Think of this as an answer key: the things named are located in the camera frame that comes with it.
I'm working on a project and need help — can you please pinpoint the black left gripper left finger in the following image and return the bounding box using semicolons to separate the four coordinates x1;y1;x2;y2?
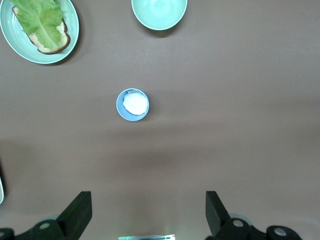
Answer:
0;191;93;240

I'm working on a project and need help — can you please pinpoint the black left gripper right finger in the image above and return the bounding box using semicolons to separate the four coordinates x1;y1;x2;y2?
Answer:
205;190;304;240

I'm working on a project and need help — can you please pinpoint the blue plastic cup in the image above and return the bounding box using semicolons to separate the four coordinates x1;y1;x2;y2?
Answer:
115;87;150;123

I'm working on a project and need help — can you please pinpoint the cream white toaster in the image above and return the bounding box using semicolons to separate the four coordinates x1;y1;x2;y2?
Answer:
0;159;5;205

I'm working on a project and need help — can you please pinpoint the slice of brown bread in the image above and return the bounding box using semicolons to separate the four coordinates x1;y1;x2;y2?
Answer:
11;6;71;55

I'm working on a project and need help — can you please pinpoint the mint green plate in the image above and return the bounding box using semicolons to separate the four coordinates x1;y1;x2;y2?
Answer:
0;0;80;65

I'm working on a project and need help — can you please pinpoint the mint green bowl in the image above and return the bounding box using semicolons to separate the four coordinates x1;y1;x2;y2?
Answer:
131;0;188;31

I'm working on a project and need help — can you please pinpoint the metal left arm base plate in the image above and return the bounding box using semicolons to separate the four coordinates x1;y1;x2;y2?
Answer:
117;233;176;240

